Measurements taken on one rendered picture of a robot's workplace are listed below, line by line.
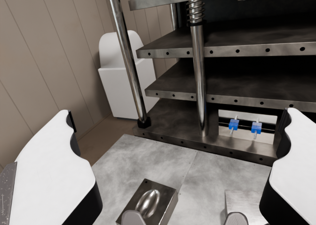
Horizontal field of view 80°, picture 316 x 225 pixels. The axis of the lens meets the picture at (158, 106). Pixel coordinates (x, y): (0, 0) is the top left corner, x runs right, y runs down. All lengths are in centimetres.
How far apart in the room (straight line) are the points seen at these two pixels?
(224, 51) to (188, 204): 67
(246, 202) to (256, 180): 22
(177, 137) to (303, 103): 64
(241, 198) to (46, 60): 242
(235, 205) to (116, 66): 220
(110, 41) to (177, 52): 170
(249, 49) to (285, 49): 13
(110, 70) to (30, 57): 88
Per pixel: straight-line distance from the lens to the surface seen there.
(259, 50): 93
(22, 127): 258
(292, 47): 93
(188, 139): 114
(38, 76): 260
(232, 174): 95
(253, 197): 76
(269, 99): 101
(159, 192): 82
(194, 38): 91
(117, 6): 108
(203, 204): 86
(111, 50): 260
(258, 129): 106
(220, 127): 113
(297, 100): 102
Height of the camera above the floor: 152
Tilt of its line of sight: 29 degrees down
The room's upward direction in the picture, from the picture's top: 11 degrees counter-clockwise
